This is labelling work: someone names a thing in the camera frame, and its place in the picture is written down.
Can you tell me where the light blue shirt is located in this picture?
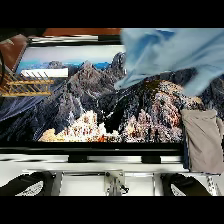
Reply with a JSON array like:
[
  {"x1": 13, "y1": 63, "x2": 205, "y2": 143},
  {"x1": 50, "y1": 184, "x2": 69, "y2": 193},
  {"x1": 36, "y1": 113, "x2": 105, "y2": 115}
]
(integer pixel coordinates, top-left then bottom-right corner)
[{"x1": 114, "y1": 28, "x2": 224, "y2": 98}]

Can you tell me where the dark blue garment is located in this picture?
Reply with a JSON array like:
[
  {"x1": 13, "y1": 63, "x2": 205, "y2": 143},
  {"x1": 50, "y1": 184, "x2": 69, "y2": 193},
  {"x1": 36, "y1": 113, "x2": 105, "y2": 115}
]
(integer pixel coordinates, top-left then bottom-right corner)
[{"x1": 181, "y1": 141, "x2": 192, "y2": 172}]

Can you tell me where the yellow wooden rack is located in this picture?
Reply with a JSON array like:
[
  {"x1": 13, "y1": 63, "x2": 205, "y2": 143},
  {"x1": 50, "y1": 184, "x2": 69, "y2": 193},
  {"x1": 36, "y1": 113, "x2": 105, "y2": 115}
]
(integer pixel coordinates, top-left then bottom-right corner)
[{"x1": 0, "y1": 69, "x2": 56, "y2": 98}]

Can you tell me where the grey garment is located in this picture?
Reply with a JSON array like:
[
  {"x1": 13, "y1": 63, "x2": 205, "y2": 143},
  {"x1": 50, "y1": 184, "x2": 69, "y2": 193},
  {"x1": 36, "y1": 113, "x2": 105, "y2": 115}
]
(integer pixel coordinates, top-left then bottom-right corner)
[{"x1": 180, "y1": 108, "x2": 224, "y2": 176}]

